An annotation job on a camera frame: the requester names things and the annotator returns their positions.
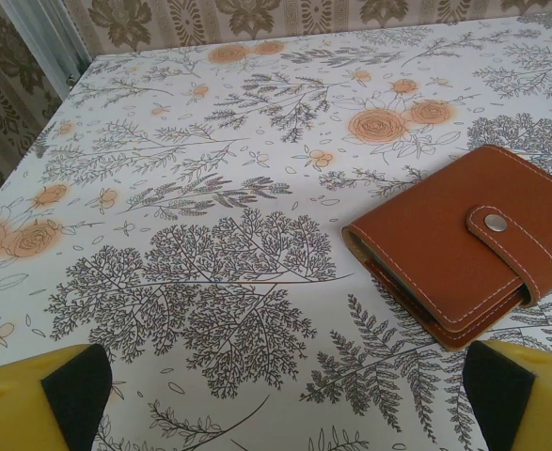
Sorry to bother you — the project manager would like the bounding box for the brown leather card holder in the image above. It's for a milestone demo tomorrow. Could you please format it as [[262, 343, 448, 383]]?
[[340, 144, 552, 351]]

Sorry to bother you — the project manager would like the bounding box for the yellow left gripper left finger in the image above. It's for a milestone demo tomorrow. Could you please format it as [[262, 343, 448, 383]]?
[[0, 342, 113, 451]]

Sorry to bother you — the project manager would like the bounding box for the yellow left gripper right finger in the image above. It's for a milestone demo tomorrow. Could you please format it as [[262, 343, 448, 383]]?
[[463, 339, 552, 451]]

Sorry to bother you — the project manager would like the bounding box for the aluminium corner post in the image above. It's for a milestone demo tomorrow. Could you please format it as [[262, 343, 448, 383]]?
[[9, 0, 93, 93]]

